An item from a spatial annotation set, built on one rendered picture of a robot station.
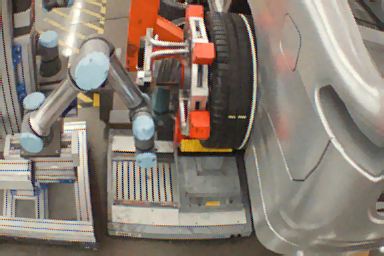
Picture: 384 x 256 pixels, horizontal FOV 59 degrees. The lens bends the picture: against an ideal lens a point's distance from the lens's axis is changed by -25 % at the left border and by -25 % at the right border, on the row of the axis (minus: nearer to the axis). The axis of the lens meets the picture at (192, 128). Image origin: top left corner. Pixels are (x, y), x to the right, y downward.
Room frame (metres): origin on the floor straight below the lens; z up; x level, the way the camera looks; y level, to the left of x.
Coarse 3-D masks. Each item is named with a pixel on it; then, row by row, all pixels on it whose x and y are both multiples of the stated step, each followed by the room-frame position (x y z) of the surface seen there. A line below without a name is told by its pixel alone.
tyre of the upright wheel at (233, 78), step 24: (216, 24) 1.56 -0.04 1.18; (240, 24) 1.60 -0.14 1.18; (216, 48) 1.43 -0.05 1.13; (240, 48) 1.45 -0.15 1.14; (216, 72) 1.36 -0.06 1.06; (240, 72) 1.38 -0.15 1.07; (216, 96) 1.30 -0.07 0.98; (240, 96) 1.32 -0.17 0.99; (216, 120) 1.28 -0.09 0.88; (240, 120) 1.29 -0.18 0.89; (216, 144) 1.30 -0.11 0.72; (240, 144) 1.32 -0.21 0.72
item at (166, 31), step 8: (160, 24) 2.03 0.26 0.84; (168, 24) 2.10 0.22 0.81; (160, 32) 2.01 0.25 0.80; (168, 32) 2.01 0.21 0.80; (176, 32) 2.07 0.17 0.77; (160, 40) 2.01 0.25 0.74; (168, 40) 2.01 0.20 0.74; (176, 40) 2.02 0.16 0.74; (160, 48) 2.00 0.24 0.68; (168, 48) 2.01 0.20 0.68; (176, 48) 2.02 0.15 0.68; (168, 56) 1.99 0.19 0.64; (176, 56) 2.00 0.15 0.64; (152, 64) 1.98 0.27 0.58
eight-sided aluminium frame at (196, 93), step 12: (192, 24) 1.62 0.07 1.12; (192, 36) 1.51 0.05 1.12; (204, 36) 1.52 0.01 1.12; (192, 48) 1.45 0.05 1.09; (192, 60) 1.42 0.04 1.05; (192, 72) 1.38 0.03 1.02; (204, 72) 1.39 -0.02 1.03; (192, 84) 1.34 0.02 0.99; (204, 84) 1.35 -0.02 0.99; (180, 96) 1.68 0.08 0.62; (192, 96) 1.31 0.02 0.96; (204, 96) 1.32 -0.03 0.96; (180, 108) 1.60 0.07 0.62; (192, 108) 1.32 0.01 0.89; (204, 108) 1.32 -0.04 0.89; (180, 120) 1.52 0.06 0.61; (180, 132) 1.46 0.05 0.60
